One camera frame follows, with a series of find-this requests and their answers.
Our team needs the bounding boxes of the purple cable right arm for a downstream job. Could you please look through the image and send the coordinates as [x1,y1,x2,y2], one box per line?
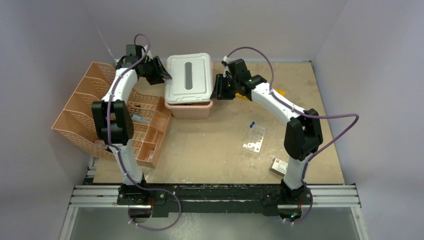
[223,46,360,226]

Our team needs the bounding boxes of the black aluminium base frame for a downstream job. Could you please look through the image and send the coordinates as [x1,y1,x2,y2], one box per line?
[69,183,361,221]

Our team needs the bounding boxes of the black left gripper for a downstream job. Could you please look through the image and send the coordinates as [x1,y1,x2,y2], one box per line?
[140,56,171,85]

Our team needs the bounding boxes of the pink plastic bin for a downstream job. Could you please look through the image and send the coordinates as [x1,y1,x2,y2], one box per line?
[165,100,214,119]

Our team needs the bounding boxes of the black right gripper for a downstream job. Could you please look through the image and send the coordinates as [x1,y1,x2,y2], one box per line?
[211,74,240,101]

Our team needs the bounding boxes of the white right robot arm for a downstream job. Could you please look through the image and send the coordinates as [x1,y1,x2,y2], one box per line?
[210,57,323,204]

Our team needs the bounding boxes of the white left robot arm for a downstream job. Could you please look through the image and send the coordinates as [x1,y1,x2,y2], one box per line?
[91,44,171,205]

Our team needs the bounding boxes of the yellow test tube rack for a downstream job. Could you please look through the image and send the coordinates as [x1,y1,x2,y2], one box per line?
[235,87,286,100]

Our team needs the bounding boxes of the small white cardboard box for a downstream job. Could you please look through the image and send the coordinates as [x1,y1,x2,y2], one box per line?
[269,158,288,176]

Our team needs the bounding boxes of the white plastic bin lid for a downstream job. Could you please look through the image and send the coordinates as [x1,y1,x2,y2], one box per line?
[164,52,213,105]

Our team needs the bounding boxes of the clear plastic well plate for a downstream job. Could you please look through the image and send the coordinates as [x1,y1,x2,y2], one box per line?
[242,125,266,155]

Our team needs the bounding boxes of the orange plastic file organizer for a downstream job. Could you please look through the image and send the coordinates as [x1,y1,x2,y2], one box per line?
[52,62,172,168]

